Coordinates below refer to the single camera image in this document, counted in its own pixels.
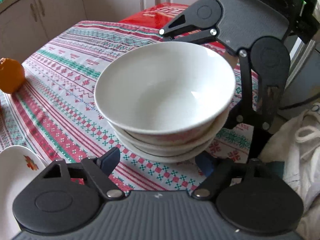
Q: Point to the white cloth garment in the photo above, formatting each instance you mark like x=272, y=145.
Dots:
x=296, y=144

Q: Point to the white bowl pink pattern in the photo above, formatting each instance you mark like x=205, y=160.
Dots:
x=169, y=157

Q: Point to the patterned tablecloth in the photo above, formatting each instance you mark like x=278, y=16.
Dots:
x=54, y=114

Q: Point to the white plate with fruit print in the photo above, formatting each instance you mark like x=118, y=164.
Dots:
x=18, y=167

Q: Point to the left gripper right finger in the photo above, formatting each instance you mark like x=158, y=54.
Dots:
x=219, y=174

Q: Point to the red cardboard box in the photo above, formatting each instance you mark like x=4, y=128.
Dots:
x=162, y=15

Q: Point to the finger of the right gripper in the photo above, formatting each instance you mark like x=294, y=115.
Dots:
x=199, y=37
x=243, y=112

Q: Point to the orange without leaf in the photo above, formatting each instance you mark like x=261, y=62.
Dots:
x=12, y=75

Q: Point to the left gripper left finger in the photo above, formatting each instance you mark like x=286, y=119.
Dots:
x=95, y=173

